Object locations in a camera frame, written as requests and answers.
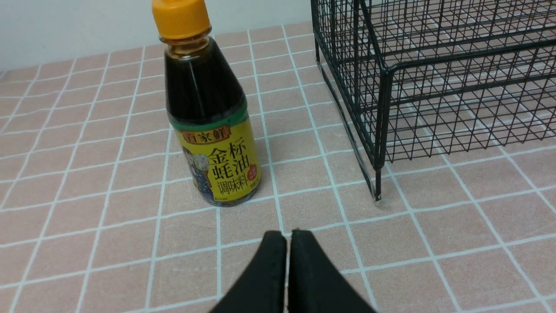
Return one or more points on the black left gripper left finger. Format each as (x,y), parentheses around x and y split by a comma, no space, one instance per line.
(260,287)

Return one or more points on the black wire rack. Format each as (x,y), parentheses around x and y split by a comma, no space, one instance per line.
(417,78)

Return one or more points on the oyster sauce bottle yellow cap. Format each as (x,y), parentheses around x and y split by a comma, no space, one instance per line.
(206,105)

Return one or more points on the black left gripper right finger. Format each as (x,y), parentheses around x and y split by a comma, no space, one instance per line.
(314,284)

